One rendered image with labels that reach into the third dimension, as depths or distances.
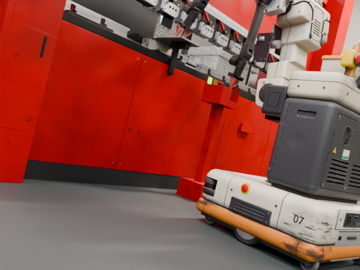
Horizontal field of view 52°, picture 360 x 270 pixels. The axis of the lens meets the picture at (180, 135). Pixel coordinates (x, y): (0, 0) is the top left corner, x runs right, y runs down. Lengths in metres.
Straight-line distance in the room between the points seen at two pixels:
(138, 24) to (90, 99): 1.18
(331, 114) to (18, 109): 1.36
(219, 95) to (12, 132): 1.28
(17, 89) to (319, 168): 1.35
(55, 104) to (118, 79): 0.41
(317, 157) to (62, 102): 1.28
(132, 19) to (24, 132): 1.56
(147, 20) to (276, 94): 1.65
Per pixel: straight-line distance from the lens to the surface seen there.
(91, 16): 2.26
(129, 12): 3.09
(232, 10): 3.15
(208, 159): 2.52
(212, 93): 2.47
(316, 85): 1.66
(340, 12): 4.50
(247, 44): 2.58
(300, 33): 2.04
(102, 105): 2.17
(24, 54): 1.83
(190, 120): 2.67
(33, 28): 1.85
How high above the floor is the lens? 0.42
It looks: level
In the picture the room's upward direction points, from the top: 14 degrees clockwise
